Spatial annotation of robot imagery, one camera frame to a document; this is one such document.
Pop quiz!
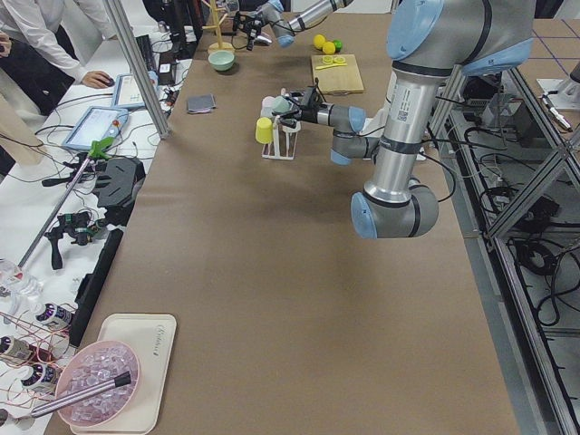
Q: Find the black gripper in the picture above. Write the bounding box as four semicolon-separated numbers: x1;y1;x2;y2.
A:
233;12;272;50
275;86;327;128

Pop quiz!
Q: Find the green plastic cup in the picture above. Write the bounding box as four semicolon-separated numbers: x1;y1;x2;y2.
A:
271;95;293;117

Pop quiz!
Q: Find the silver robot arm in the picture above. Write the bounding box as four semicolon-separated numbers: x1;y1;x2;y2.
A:
280;1;536;239
233;0;352;51

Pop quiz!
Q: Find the cream white plastic cup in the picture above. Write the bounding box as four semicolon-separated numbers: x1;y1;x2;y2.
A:
260;96;276;118

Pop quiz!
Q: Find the yellow plastic cup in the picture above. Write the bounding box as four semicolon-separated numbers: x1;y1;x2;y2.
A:
255;117;274;145

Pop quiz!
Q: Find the wooden mug tree stand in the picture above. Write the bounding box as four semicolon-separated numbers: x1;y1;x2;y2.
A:
202;0;235;53

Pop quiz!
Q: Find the light green bowl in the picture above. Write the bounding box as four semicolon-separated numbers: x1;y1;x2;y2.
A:
208;50;236;72

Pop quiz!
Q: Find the wooden cutting board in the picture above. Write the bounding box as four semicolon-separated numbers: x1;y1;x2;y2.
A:
311;54;364;93

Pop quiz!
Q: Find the yellow plastic knife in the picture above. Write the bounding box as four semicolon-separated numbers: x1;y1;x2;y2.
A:
314;63;347;71

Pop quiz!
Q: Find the yellow lemon at edge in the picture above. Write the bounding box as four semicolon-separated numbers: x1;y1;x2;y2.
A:
313;34;326;50

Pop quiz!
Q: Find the yellow lemon near board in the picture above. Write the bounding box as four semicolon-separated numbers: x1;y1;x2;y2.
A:
322;41;336;55

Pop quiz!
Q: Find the green lime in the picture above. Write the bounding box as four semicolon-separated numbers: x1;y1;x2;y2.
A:
333;40;343;53

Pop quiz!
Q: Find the grey folded cloth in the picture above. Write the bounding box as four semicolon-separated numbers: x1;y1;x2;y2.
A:
187;93;216;113

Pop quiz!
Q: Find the blue teach pendant tablet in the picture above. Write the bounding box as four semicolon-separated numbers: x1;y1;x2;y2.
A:
62;106;129;151

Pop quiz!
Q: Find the black plastic cover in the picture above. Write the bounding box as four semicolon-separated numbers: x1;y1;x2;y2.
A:
92;156;146;226

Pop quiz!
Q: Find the green tipped metal rod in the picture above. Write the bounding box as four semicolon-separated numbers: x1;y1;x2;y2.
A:
17;136;114;268

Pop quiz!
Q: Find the person in white shirt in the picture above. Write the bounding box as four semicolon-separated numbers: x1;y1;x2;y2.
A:
1;1;113;116

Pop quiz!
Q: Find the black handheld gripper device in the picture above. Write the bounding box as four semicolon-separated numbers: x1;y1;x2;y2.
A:
43;211;109;270

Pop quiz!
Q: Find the cream plastic tray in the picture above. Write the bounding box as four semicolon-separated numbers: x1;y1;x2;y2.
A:
71;314;177;434

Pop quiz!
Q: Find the metal scoop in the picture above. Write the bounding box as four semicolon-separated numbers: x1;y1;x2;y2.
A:
29;372;131;419

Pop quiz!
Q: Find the pink bowl of ice cubes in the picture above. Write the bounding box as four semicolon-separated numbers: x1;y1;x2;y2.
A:
53;340;142;426

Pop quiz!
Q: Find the white wire cup holder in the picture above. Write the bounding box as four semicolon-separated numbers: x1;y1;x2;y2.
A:
261;88;302;160

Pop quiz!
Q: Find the aluminium frame post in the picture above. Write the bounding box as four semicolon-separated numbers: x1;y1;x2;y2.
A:
103;0;169;140

